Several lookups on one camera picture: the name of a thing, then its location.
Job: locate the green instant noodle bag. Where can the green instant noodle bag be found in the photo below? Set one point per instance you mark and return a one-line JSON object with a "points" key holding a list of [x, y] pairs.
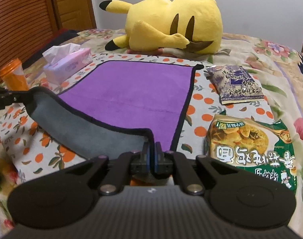
{"points": [[263, 149]]}

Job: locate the wooden louvred wardrobe door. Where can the wooden louvred wardrobe door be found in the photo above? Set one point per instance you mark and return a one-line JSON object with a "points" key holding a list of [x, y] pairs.
{"points": [[27, 25]]}

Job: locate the yellow Pikachu plush toy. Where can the yellow Pikachu plush toy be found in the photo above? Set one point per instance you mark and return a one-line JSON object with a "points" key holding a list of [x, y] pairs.
{"points": [[189, 25]]}

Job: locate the orange plastic bottle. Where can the orange plastic bottle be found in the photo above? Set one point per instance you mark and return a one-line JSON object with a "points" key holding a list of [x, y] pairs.
{"points": [[13, 76]]}

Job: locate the purple snack packet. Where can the purple snack packet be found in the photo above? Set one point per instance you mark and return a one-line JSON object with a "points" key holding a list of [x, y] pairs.
{"points": [[234, 84]]}

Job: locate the pink tissue pack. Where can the pink tissue pack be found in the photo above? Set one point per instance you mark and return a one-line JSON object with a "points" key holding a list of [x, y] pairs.
{"points": [[64, 61]]}

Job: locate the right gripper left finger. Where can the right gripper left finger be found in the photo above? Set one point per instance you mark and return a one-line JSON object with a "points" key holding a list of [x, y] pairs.
{"points": [[140, 161]]}

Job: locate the purple and grey towel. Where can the purple and grey towel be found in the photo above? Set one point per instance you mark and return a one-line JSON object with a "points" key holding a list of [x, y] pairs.
{"points": [[117, 107]]}

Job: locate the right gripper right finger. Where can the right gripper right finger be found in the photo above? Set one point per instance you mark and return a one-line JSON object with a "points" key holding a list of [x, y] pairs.
{"points": [[163, 164]]}

